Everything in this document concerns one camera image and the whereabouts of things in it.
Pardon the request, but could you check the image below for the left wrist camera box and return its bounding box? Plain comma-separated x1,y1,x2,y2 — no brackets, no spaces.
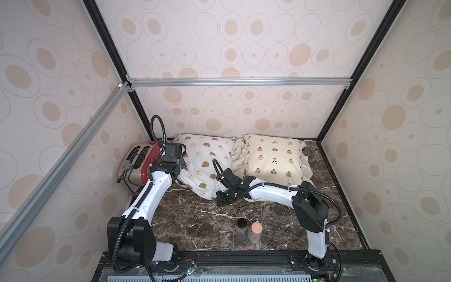
163,143,186,163

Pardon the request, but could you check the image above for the black lid small jar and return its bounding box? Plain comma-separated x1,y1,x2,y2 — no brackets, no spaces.
236,217,247,236

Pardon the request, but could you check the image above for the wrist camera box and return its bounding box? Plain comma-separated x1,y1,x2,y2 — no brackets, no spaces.
219,168,241,190
163,143,186,163

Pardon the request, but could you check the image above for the red polka dot toaster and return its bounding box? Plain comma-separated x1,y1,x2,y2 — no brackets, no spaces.
117,141,160,192

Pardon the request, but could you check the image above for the pink lid clear jar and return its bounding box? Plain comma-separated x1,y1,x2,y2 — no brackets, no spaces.
247,222,263,243

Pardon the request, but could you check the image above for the cream teddy bear pillow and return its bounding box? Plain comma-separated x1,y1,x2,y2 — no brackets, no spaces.
232,134,313,185

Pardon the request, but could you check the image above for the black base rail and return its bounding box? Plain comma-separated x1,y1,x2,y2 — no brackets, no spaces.
94,248,385,274

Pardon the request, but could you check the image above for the left diagonal aluminium frame bar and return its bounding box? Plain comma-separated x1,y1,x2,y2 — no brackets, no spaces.
1,82,130,263

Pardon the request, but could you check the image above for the white brown bear pillow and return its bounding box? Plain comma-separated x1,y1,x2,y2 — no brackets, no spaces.
175,134,245,200

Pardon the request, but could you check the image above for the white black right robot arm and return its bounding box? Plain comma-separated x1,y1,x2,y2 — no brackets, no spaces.
216,171,343,262

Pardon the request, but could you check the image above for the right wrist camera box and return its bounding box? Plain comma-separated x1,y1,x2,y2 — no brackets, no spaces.
219,168,241,190

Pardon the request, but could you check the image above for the horizontal aluminium frame bar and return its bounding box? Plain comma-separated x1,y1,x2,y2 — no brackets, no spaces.
119,77,352,89

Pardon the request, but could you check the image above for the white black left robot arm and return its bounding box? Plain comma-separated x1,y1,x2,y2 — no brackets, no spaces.
106,161,187,274

